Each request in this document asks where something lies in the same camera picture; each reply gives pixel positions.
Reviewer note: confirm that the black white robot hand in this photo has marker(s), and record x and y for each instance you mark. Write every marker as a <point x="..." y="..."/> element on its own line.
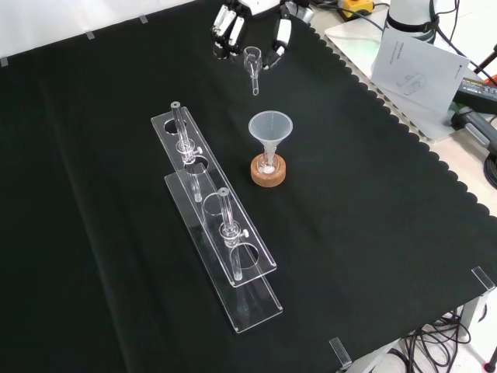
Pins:
<point x="227" y="27"/>

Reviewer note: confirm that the clear glass weighing funnel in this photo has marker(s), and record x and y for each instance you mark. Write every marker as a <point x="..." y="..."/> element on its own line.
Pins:
<point x="252" y="58"/>

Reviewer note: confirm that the translucent plastic funnel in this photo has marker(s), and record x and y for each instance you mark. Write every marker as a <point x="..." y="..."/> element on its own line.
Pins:
<point x="270" y="126"/>

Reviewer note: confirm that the clear acrylic funnel stand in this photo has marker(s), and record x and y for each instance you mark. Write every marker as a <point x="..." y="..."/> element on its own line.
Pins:
<point x="217" y="217"/>

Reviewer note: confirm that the pale board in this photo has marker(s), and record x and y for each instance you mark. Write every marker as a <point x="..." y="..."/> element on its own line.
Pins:
<point x="357" y="46"/>

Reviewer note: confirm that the yellow stop button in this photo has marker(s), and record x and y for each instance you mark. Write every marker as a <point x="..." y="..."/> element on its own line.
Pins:
<point x="357" y="5"/>

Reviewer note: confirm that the round-bottom glass flask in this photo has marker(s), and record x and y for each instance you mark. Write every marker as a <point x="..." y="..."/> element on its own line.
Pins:
<point x="268" y="165"/>

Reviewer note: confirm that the white paper manual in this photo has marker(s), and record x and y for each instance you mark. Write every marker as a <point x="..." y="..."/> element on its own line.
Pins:
<point x="419" y="70"/>

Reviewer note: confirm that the black table cloth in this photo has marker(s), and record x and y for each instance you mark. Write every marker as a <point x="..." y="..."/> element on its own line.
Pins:
<point x="97" y="194"/>

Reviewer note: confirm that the black power adapter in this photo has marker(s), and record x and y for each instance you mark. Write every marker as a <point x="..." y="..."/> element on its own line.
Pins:
<point x="479" y="91"/>

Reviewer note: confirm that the black tripod leg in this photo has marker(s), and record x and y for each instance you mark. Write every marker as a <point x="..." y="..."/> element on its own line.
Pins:
<point x="487" y="62"/>

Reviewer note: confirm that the grey green plug unit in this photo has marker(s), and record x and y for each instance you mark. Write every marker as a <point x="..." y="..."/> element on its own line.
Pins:
<point x="475" y="126"/>

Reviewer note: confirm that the clear acrylic cloth clip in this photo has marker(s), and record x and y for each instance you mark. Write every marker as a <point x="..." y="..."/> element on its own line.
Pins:
<point x="341" y="353"/>
<point x="483" y="277"/>

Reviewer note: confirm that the grey table leg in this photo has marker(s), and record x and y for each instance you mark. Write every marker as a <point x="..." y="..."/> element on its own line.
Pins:
<point x="474" y="311"/>

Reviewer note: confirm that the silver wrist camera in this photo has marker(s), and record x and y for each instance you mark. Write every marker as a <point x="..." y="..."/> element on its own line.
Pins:
<point x="304" y="11"/>

